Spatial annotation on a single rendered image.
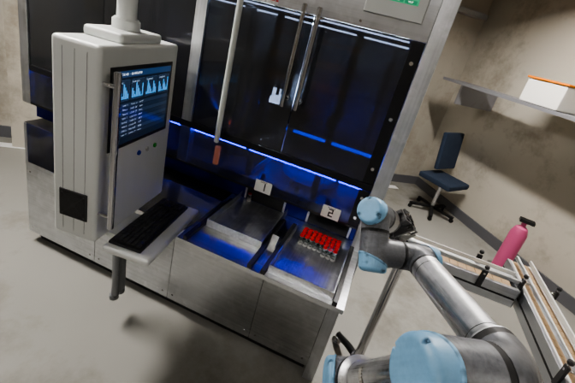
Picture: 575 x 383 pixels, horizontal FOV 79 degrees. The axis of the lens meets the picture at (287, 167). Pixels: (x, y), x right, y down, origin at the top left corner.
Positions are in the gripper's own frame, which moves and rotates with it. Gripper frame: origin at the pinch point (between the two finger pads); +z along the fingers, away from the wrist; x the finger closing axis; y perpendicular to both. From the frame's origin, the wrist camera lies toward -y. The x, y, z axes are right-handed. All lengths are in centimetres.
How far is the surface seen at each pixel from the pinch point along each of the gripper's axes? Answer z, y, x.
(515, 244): 271, 41, 26
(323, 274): 7.4, -35.9, -1.5
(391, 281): 61, -25, -4
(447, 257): 61, 4, -1
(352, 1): -28, 22, 79
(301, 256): 6.9, -43.1, 8.4
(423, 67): -7, 32, 52
